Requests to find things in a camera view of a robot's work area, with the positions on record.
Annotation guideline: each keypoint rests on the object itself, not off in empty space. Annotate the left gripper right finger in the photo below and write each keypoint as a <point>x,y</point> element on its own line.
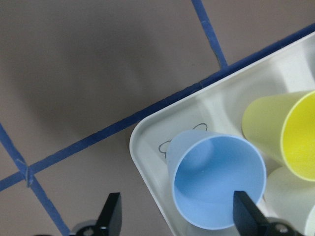
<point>250,221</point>

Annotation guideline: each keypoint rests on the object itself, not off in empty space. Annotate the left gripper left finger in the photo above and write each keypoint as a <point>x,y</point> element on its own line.
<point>109,222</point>

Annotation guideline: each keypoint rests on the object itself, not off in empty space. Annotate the light blue cup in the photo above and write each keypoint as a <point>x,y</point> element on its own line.
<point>205,169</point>

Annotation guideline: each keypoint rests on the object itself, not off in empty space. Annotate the pale green cup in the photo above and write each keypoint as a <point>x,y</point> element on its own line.
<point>292,199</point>

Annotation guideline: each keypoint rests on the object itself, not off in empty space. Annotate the yellow cup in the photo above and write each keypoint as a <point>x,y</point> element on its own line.
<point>283,127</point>

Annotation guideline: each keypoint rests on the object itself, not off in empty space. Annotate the cream serving tray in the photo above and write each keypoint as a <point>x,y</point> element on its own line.
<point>218,107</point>

